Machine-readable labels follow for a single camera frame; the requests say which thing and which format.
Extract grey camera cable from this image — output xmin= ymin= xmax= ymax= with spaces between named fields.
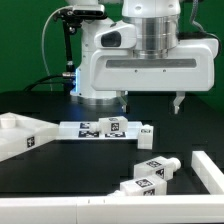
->
xmin=41 ymin=6 xmax=64 ymax=92

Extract white front fence bar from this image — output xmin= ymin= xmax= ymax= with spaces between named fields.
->
xmin=0 ymin=195 xmax=224 ymax=224

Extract braided grey wrist cable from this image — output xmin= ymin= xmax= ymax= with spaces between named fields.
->
xmin=189 ymin=0 xmax=221 ymax=43

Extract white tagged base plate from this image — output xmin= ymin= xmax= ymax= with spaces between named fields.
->
xmin=54 ymin=121 xmax=142 ymax=141

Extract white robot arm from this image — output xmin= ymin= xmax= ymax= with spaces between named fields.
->
xmin=66 ymin=0 xmax=219 ymax=109

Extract white fence bar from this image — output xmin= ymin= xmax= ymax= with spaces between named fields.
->
xmin=191 ymin=151 xmax=224 ymax=195
xmin=0 ymin=195 xmax=224 ymax=224

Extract white right fence bar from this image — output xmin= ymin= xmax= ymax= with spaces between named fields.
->
xmin=191 ymin=151 xmax=224 ymax=195

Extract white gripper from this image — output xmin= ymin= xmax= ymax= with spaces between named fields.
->
xmin=90 ymin=38 xmax=218 ymax=114

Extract white square tabletop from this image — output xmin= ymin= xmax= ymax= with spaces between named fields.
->
xmin=0 ymin=112 xmax=59 ymax=162

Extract black cables on table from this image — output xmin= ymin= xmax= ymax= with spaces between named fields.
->
xmin=23 ymin=72 xmax=77 ymax=93

